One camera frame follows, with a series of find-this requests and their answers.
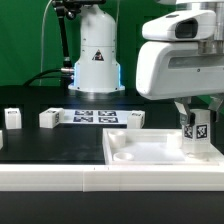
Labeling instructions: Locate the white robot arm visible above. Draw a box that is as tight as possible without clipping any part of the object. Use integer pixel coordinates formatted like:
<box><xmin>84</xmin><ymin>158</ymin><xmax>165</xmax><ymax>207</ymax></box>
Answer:
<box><xmin>136</xmin><ymin>0</ymin><xmax>224</xmax><ymax>126</ymax></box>

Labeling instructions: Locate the black cable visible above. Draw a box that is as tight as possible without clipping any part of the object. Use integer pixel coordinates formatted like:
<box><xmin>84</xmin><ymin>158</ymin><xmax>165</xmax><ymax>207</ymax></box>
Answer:
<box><xmin>22</xmin><ymin>67</ymin><xmax>76</xmax><ymax>87</ymax></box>

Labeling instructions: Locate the white cable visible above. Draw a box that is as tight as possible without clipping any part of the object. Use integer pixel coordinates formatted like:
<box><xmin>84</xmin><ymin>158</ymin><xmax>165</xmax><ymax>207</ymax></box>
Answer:
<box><xmin>39</xmin><ymin>0</ymin><xmax>54</xmax><ymax>87</ymax></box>

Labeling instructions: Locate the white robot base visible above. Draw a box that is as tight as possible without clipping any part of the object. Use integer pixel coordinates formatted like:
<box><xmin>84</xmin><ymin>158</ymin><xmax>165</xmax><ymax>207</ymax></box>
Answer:
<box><xmin>69</xmin><ymin>5</ymin><xmax>125</xmax><ymax>94</ymax></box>

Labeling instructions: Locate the white tag sheet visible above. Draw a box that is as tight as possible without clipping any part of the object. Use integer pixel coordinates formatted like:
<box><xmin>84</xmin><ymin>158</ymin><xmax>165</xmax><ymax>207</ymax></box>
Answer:
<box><xmin>63</xmin><ymin>109</ymin><xmax>131</xmax><ymax>125</ymax></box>

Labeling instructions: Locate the white square tabletop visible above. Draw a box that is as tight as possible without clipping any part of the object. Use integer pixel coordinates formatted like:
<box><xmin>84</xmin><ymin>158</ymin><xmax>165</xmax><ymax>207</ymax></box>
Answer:
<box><xmin>102</xmin><ymin>128</ymin><xmax>224</xmax><ymax>166</ymax></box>

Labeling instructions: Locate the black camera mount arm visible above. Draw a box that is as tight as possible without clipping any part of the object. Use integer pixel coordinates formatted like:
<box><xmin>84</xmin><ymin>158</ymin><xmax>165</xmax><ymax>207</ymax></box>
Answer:
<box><xmin>52</xmin><ymin>0</ymin><xmax>106</xmax><ymax>68</ymax></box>

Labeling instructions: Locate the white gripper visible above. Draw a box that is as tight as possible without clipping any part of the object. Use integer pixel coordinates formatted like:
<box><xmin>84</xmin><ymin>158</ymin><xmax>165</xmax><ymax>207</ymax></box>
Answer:
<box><xmin>136</xmin><ymin>42</ymin><xmax>224</xmax><ymax>127</ymax></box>

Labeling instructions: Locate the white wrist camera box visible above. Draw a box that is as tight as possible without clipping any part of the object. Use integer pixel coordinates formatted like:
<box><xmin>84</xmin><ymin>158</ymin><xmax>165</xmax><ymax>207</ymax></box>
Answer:
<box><xmin>142</xmin><ymin>10</ymin><xmax>216</xmax><ymax>41</ymax></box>

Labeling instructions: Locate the white obstacle fence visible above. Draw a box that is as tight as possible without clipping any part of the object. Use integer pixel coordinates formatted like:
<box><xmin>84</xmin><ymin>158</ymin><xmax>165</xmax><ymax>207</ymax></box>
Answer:
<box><xmin>0</xmin><ymin>163</ymin><xmax>224</xmax><ymax>192</ymax></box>

